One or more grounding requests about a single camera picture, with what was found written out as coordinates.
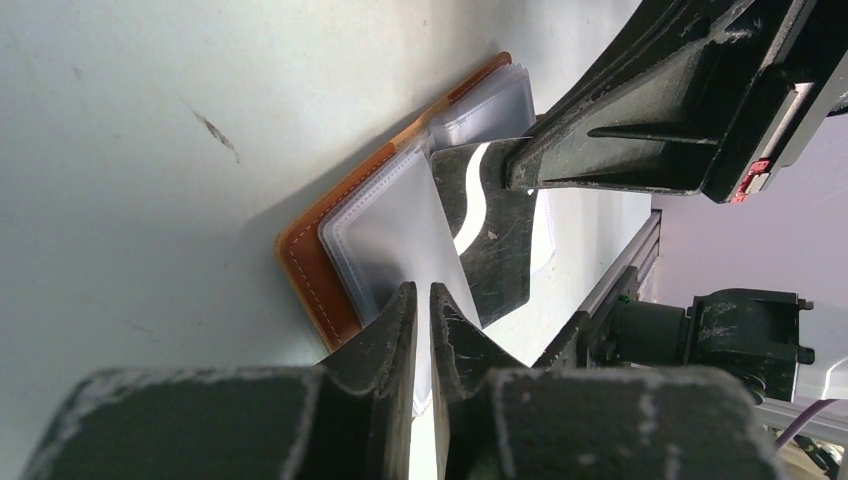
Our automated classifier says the aluminium frame rail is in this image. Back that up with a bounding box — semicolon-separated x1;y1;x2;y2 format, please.
578;209;662;314

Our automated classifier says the brown leather card holder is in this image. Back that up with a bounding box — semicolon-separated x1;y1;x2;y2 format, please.
274;51;558;419

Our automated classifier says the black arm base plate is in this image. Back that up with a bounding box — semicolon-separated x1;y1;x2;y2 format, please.
532;310;591;371

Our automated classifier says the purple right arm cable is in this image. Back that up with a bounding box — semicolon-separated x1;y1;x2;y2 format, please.
771;397;839;452

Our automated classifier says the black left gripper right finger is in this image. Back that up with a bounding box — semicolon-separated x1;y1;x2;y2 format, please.
430;283;779;479

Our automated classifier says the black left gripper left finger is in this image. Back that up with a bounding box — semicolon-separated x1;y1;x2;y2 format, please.
23;282;417;479

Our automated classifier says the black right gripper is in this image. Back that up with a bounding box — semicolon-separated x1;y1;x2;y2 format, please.
504;1;847;204

